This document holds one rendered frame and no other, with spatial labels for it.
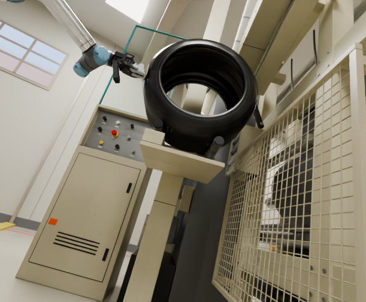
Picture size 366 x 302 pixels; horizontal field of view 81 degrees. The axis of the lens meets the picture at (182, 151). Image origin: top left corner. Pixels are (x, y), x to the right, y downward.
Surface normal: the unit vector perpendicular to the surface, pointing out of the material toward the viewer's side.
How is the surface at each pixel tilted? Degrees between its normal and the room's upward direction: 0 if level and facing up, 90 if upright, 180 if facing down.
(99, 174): 90
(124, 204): 90
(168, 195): 90
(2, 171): 90
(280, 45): 162
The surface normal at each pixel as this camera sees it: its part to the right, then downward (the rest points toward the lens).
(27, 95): 0.44, -0.22
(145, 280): 0.09, -0.34
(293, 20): -0.21, 0.75
